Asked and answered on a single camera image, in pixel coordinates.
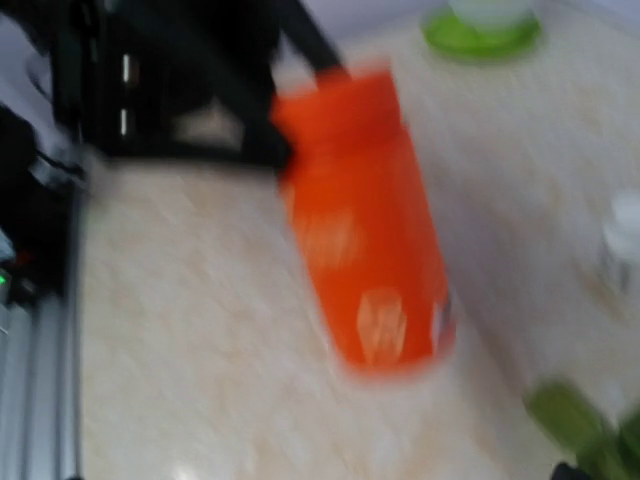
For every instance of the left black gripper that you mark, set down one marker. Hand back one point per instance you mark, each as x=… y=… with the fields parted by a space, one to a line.
x=111 y=64

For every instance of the green weekly pill organizer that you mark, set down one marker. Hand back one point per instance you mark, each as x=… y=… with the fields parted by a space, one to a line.
x=601 y=449

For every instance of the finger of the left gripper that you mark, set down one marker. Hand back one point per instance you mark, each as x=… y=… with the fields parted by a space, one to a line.
x=307 y=38

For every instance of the small white pill bottle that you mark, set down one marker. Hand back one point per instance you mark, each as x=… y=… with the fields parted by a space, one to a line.
x=620 y=241

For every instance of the orange pill bottle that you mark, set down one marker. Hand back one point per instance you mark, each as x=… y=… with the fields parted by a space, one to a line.
x=359 y=211

